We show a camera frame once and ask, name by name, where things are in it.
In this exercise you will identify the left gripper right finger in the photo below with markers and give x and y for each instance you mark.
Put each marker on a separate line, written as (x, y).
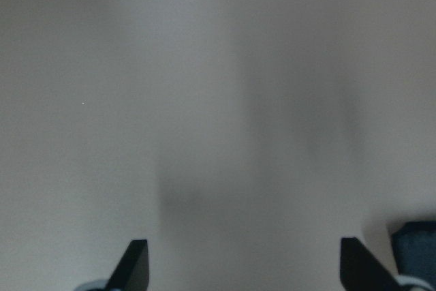
(359, 269)

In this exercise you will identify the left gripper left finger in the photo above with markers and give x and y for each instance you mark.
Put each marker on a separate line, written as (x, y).
(132, 271)

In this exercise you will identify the black printed t-shirt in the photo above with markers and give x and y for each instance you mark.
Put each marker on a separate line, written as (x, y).
(413, 247)

